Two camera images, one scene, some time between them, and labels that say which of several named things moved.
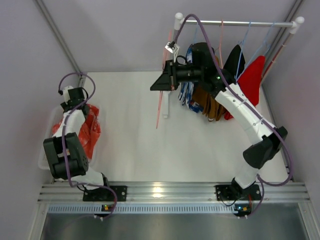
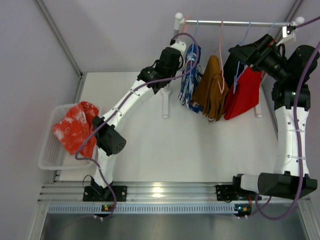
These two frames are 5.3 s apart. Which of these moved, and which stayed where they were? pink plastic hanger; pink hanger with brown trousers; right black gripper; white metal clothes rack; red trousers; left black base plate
Moved: pink plastic hanger; right black gripper
Stayed: red trousers; pink hanger with brown trousers; white metal clothes rack; left black base plate
